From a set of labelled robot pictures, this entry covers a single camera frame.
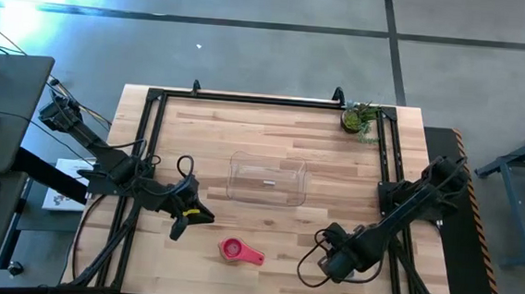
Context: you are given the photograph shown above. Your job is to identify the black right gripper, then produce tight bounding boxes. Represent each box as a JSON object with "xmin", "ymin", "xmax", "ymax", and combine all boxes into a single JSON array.
[{"xmin": 317, "ymin": 221, "xmax": 366, "ymax": 287}]

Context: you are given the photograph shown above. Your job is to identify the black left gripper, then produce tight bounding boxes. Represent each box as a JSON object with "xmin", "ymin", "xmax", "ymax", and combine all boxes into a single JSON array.
[{"xmin": 162, "ymin": 178, "xmax": 219, "ymax": 246}]

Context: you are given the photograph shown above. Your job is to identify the red measuring cup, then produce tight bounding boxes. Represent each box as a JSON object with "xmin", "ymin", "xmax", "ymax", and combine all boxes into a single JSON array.
[{"xmin": 215, "ymin": 234, "xmax": 268, "ymax": 269}]

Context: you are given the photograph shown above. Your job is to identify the clear plastic basket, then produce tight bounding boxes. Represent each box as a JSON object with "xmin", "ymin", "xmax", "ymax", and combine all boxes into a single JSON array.
[{"xmin": 224, "ymin": 149, "xmax": 312, "ymax": 211}]

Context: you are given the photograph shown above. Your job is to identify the black mat with hazard edge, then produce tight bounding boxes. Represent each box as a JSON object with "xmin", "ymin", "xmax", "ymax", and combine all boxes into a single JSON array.
[{"xmin": 410, "ymin": 125, "xmax": 521, "ymax": 294}]

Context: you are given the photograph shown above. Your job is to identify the white booklet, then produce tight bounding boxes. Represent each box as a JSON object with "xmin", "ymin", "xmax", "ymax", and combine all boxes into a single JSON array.
[{"xmin": 42, "ymin": 156, "xmax": 94, "ymax": 214}]

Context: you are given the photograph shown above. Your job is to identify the potted succulent in black pot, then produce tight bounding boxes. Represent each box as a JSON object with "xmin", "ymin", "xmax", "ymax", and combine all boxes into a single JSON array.
[{"xmin": 337, "ymin": 98, "xmax": 385, "ymax": 147}]

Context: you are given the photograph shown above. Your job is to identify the black desk leg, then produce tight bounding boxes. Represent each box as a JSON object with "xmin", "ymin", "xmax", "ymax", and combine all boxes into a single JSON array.
[{"xmin": 7, "ymin": 144, "xmax": 92, "ymax": 206}]

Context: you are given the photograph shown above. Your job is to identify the blue-grey metal cart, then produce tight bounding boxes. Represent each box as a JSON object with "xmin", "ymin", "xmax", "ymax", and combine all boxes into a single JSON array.
[{"xmin": 467, "ymin": 116, "xmax": 525, "ymax": 271}]

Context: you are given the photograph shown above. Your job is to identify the black caster wheel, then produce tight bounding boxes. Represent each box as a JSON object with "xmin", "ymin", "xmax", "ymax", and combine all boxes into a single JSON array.
[{"xmin": 6, "ymin": 260, "xmax": 26, "ymax": 281}]

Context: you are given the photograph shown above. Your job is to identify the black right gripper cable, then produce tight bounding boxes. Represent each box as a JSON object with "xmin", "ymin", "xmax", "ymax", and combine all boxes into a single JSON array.
[{"xmin": 294, "ymin": 227, "xmax": 333, "ymax": 290}]

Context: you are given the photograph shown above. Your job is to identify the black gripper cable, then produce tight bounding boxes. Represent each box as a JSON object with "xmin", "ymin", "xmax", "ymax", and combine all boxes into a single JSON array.
[
  {"xmin": 294, "ymin": 227, "xmax": 333, "ymax": 290},
  {"xmin": 174, "ymin": 153, "xmax": 197, "ymax": 183}
]

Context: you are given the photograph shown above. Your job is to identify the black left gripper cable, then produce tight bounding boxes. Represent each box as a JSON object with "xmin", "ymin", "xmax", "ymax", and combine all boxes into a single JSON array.
[{"xmin": 174, "ymin": 153, "xmax": 197, "ymax": 183}]

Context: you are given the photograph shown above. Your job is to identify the black aluminium rig frame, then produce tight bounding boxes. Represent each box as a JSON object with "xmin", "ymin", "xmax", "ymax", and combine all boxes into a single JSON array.
[{"xmin": 59, "ymin": 67, "xmax": 469, "ymax": 294}]

